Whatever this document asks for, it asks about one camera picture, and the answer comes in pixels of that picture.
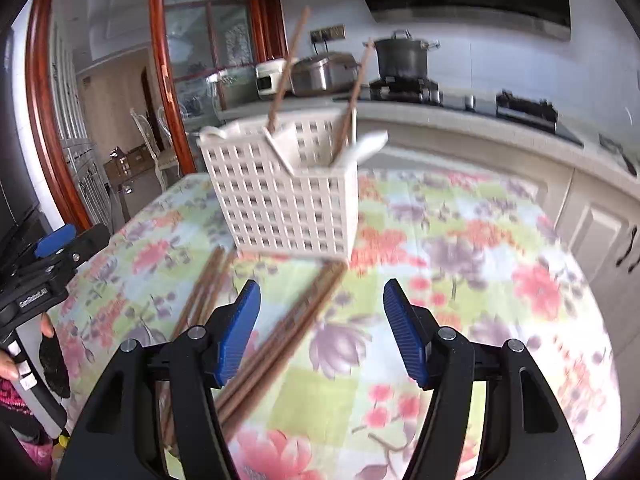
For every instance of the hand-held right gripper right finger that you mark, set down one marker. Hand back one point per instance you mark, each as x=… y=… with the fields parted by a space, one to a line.
x=407 y=340

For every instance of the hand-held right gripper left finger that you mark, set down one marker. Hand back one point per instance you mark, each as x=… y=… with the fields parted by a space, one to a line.
x=235 y=340

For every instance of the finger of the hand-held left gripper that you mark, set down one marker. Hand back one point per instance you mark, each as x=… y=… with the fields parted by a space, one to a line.
x=90 y=242
x=55 y=240

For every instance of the brown wooden chopstick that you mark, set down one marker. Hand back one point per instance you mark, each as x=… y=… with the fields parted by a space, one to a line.
x=218 y=285
x=204 y=290
x=270 y=340
x=357 y=90
x=290 y=65
x=197 y=285
x=278 y=350
x=286 y=355

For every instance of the cream plastic utensil basket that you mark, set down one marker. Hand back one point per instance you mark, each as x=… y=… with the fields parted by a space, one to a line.
x=320 y=175

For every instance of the white ceramic spoon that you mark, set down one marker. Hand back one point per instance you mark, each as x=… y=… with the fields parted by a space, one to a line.
x=367 y=144
x=282 y=150

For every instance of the person's left forearm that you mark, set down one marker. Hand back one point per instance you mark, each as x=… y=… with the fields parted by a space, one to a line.
x=12 y=395

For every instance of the person's left hand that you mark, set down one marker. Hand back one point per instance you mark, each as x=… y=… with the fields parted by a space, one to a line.
x=7 y=365

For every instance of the cardboard boxes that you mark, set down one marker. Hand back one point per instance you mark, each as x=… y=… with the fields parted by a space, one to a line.
x=125 y=162

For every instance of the white tall cabinet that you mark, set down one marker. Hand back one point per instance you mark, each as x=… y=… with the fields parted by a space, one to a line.
x=80 y=135

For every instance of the floral tablecloth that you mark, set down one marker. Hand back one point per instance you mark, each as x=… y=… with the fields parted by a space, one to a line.
x=450 y=240

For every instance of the white dining chair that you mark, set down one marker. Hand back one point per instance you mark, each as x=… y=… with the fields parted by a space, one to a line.
x=150 y=150

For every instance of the red wooden sliding door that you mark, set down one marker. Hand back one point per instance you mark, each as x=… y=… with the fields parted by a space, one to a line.
x=40 y=110

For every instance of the pink floral clothing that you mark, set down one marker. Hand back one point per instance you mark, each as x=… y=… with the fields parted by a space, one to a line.
x=40 y=452

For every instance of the white base cabinets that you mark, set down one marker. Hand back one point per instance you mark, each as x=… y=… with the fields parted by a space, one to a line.
x=595 y=230

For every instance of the light kitchen counter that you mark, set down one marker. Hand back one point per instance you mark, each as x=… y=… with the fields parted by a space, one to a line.
x=425 y=116

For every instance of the white kitchen appliance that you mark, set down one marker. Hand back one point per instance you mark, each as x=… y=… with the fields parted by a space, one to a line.
x=270 y=77

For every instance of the black gas stove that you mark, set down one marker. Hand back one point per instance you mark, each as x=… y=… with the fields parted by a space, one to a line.
x=480 y=105

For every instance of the silver rice cooker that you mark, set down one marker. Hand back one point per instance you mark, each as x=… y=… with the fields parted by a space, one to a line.
x=325 y=72

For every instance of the black cooking pot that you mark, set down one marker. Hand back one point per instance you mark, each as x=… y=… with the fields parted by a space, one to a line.
x=400 y=57

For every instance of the long wall socket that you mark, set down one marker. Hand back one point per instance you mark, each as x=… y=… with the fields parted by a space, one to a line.
x=327 y=33

